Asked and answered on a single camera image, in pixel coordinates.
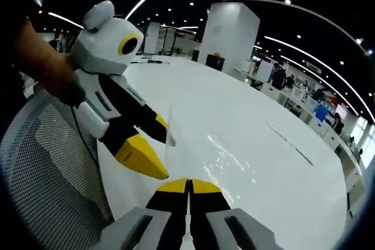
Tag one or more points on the large white pillar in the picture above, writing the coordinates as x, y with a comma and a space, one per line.
228, 39

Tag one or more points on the grey mesh office chair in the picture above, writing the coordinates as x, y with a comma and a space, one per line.
58, 188

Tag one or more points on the white board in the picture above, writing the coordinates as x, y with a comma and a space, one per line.
151, 38

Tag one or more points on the transparent food packaging bag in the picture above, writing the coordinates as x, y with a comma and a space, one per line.
218, 156

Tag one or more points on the long ceiling light strip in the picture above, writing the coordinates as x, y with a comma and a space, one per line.
310, 65
316, 18

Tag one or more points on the person's left hand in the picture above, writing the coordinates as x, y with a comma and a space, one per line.
72, 95

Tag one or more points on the dark tool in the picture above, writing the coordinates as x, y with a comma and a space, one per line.
153, 61

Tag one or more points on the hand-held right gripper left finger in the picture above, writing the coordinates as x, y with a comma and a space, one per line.
132, 229

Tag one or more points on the red orange wall banner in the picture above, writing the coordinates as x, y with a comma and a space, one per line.
337, 106

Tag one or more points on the row of white desks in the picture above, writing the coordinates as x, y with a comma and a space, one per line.
307, 109

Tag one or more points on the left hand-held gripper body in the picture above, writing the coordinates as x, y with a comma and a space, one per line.
99, 45

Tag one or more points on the black box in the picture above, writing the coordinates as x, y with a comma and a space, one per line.
215, 62

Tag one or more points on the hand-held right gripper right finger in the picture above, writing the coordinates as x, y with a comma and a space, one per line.
234, 232

